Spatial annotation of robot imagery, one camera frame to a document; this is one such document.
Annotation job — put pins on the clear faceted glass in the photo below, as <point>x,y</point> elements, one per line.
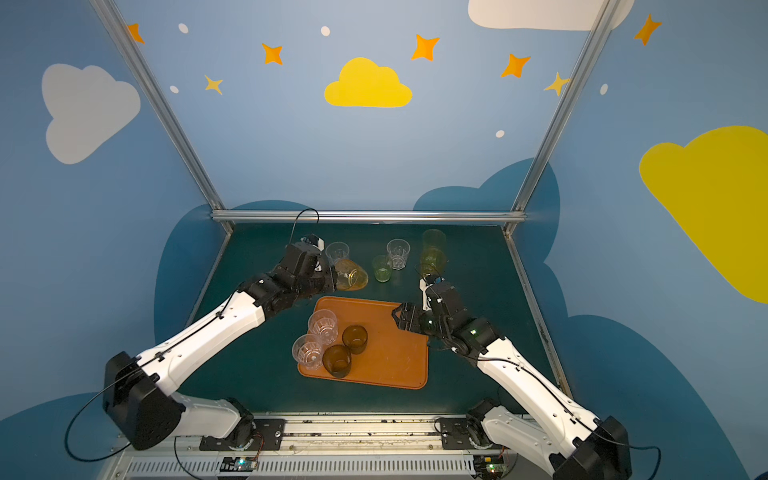
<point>337,251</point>
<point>398,251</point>
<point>323,323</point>
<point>307,351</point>

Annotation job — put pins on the yellow ribbed glass front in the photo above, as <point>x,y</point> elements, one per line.
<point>432,262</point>

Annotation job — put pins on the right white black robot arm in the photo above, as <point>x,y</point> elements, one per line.
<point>562,438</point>

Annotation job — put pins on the aluminium frame post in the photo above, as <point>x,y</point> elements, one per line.
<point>580,74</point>
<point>113,22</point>

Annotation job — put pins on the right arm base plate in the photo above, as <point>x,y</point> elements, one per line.
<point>457,433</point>

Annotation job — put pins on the tall amber clear cup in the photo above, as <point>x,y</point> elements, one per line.
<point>350,276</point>

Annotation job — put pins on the aluminium frame back bar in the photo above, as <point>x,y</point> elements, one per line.
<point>367,217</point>

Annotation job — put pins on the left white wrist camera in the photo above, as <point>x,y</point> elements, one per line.
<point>314,241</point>

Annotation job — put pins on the aluminium frame right post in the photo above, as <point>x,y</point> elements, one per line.
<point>580,74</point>

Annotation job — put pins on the orange plastic tray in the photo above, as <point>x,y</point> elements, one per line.
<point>393,358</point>

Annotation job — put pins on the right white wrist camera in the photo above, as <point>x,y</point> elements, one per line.
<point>425,300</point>

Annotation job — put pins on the dark amber textured cup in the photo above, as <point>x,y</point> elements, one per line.
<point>355,338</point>
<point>337,360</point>

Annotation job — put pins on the green clear cup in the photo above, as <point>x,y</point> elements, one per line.
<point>382,268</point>

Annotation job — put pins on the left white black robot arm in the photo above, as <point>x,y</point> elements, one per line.
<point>142,393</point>

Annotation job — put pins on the right controller board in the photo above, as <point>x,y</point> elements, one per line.
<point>489,467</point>

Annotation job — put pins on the left controller board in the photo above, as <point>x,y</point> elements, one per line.
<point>238,464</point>

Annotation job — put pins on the aluminium frame left post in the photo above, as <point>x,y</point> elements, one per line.
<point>113,22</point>

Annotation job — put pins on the yellow-green glass back right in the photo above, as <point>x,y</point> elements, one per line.
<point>434,239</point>

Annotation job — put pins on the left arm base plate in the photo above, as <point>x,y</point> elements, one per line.
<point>259,434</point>

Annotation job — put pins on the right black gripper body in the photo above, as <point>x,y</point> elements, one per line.
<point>411,318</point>

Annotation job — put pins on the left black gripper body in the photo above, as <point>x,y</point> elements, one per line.
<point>324,279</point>

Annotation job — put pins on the aluminium mounting rail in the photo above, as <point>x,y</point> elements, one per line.
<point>328,446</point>

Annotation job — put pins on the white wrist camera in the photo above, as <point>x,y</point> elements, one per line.
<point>314,241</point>
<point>425,300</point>

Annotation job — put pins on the controller board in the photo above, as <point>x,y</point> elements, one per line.
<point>489,467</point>
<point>238,464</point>

